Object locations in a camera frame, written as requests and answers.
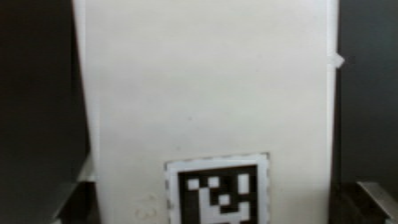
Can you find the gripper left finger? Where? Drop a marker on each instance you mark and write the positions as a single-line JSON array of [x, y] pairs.
[[76, 205]]

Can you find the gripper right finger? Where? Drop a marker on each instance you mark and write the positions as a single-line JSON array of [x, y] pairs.
[[364, 205]]

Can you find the white box block with markers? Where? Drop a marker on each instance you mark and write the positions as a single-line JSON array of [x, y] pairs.
[[208, 75]]

